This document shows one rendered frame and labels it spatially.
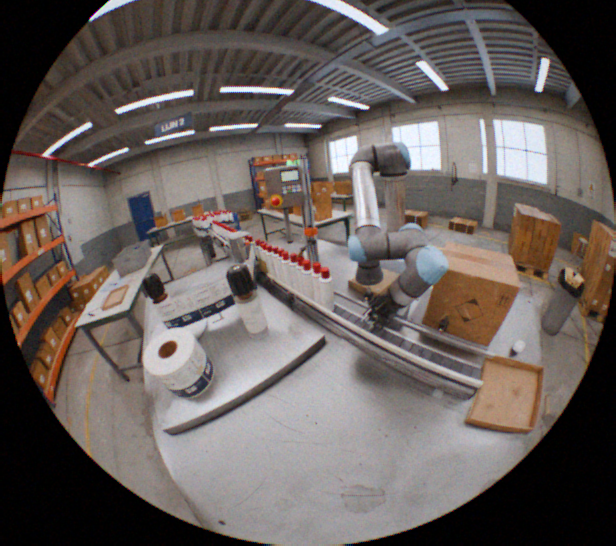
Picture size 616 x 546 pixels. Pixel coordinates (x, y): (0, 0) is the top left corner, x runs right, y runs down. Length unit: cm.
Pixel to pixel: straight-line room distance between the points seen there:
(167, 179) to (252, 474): 833
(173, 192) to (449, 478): 863
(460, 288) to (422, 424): 43
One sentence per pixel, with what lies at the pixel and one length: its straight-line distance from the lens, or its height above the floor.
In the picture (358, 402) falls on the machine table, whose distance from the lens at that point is 62.
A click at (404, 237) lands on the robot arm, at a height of 125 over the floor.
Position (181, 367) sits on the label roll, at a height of 102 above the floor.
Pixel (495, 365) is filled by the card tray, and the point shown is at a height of 83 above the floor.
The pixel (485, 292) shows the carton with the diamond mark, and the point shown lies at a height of 107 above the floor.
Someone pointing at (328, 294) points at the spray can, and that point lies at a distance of 70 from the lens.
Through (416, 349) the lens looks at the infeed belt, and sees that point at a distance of 69.
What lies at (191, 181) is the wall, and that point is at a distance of 823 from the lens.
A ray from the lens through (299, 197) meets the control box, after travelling 82.
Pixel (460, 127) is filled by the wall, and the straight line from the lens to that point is 584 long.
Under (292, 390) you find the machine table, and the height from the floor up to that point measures 83.
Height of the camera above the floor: 142
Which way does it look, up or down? 20 degrees down
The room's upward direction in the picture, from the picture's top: 7 degrees counter-clockwise
